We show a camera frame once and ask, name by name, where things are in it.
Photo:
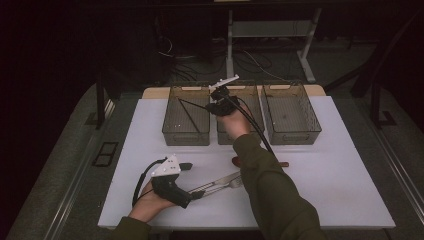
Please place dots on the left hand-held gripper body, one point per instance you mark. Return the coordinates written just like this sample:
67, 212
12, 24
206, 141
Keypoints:
168, 190

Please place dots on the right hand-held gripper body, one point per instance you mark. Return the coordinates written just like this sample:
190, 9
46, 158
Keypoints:
223, 105

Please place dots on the black chopstick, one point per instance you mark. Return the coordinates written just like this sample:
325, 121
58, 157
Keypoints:
196, 104
190, 116

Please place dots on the clear grey plastic bin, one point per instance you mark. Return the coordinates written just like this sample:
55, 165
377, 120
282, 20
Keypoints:
180, 126
253, 96
290, 115

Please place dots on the brown wooden spoon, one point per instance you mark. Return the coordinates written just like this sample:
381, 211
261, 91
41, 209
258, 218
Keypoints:
236, 161

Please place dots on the person's right hand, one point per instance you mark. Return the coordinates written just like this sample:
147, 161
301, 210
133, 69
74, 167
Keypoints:
235, 125

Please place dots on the person's left hand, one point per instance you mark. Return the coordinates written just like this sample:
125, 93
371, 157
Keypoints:
146, 205

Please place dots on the silver fork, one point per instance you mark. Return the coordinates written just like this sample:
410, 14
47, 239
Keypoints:
235, 183

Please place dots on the white table mat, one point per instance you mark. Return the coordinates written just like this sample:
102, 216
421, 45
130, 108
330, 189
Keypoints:
333, 186

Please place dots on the black metal stand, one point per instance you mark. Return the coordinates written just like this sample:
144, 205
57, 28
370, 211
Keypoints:
376, 106

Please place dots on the black floor outlet frame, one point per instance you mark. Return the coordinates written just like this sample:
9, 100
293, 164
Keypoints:
105, 154

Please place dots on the white metal desk frame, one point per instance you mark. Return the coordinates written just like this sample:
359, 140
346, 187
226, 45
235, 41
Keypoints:
266, 29

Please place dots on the metal floor rail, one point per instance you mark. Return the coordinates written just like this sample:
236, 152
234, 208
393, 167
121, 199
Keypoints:
68, 196
400, 166

